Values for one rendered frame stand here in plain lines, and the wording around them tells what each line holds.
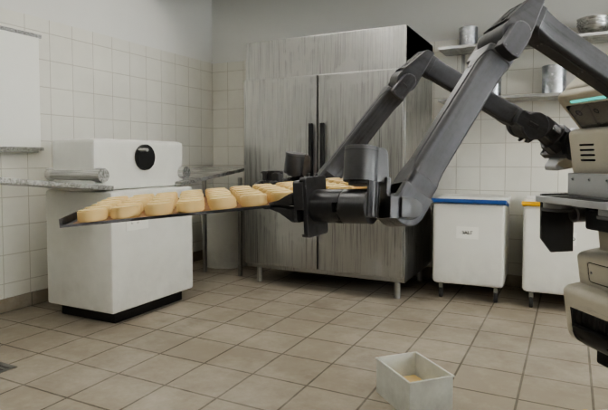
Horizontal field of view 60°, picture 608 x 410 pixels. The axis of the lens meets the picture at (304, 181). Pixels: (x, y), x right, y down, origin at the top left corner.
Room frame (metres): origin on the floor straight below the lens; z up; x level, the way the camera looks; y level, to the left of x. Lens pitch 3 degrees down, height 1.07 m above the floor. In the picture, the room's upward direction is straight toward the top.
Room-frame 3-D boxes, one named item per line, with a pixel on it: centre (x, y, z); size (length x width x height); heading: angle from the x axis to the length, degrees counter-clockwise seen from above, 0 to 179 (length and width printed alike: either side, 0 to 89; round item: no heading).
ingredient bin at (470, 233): (4.16, -1.33, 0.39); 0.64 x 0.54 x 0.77; 156
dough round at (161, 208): (0.94, 0.26, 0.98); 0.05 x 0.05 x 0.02
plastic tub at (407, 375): (2.28, -0.48, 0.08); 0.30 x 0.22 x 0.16; 20
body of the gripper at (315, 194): (0.89, -0.04, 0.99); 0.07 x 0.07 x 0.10; 57
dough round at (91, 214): (0.92, 0.37, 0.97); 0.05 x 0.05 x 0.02
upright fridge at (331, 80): (4.54, -0.29, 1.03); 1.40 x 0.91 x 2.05; 63
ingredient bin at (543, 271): (3.86, -1.91, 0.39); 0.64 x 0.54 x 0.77; 154
